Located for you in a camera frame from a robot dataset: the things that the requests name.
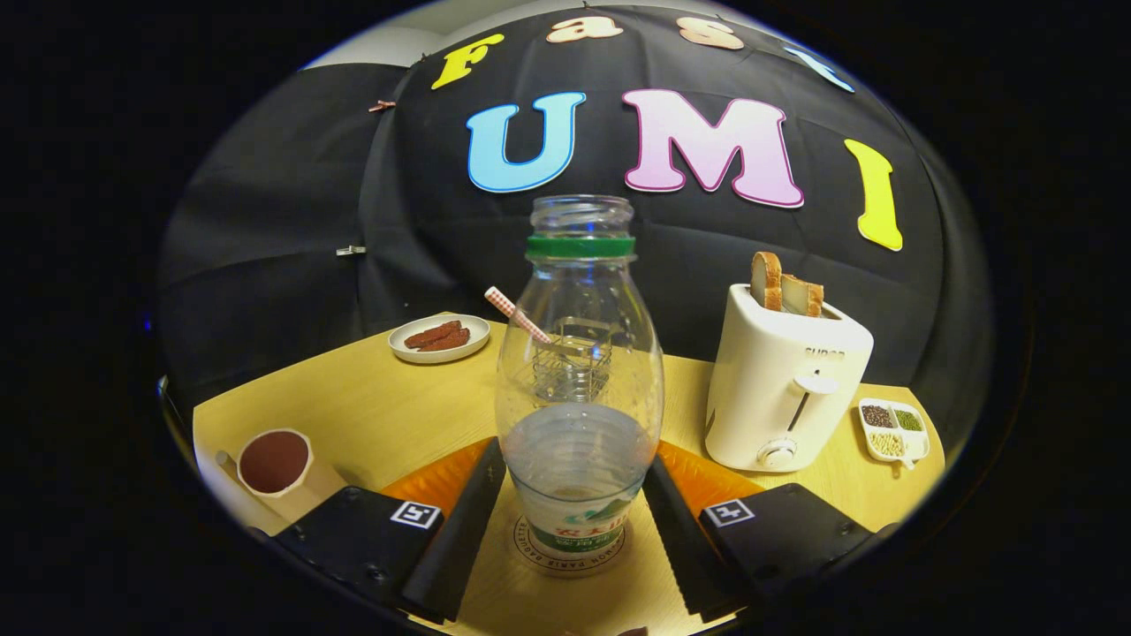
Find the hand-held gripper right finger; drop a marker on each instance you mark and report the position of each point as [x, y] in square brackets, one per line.
[685, 548]

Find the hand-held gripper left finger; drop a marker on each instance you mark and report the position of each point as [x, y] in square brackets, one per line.
[459, 548]

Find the round cork coaster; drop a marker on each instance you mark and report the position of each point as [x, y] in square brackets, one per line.
[574, 568]

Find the wooden table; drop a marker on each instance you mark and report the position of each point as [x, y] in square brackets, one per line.
[398, 415]

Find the white toaster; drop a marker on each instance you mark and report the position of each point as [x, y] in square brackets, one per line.
[778, 380]

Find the dark red meat strip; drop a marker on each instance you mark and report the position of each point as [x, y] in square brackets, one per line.
[431, 334]
[451, 341]

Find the ribbed clear glass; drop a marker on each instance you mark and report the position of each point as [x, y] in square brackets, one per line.
[573, 362]

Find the small white round plate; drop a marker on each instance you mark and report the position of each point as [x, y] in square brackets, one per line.
[474, 327]

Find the pile of yellow beans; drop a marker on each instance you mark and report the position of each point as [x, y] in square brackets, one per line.
[888, 443]

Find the pile of dark beans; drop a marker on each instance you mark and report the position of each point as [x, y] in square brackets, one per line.
[876, 415]

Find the red checked straw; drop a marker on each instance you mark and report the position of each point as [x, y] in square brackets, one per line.
[512, 311]

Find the white divided dish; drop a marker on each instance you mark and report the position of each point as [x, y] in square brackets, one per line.
[919, 446]

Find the pile of green beans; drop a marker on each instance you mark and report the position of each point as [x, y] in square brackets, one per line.
[907, 420]

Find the toast slice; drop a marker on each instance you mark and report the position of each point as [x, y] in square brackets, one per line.
[802, 296]
[766, 280]

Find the white clip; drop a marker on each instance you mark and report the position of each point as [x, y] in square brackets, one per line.
[351, 251]

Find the copper clip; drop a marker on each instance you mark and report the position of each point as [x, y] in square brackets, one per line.
[382, 106]

